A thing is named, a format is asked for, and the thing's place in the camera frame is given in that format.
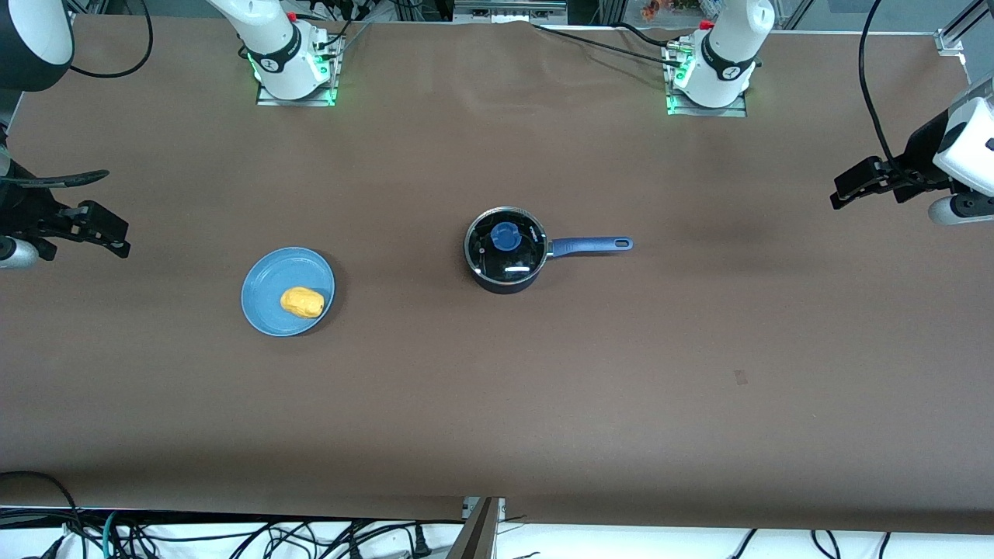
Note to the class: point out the aluminium frame post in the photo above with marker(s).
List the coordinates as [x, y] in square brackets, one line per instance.
[481, 532]

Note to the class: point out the orange background object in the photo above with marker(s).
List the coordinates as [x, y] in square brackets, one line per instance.
[658, 9]

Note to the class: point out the glass lid with blue knob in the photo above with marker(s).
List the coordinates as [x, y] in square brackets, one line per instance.
[497, 264]

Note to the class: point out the brown table cover sheet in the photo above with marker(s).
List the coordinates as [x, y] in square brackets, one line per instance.
[497, 404]

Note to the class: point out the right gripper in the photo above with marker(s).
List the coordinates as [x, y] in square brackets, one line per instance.
[25, 214]

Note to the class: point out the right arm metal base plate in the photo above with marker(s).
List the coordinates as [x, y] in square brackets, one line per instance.
[311, 101]

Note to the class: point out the yellow potato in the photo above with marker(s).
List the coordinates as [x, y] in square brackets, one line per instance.
[303, 303]

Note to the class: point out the blue round plate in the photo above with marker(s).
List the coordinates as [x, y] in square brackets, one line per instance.
[268, 295]

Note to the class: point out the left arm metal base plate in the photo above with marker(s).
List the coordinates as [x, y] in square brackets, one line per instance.
[738, 110]

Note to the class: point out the dark blue saucepan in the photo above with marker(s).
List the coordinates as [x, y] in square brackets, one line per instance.
[590, 246]

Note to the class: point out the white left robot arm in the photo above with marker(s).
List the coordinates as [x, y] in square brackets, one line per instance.
[722, 62]

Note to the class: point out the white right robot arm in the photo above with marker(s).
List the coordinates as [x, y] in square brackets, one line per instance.
[272, 46]

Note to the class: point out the aluminium corner profile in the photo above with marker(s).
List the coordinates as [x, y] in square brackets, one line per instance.
[959, 31]

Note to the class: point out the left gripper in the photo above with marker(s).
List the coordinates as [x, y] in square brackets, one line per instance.
[922, 150]

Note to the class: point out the black power plug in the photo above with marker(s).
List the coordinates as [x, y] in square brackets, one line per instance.
[421, 541]

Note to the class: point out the metal frame bar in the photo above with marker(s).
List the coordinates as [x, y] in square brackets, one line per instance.
[509, 9]

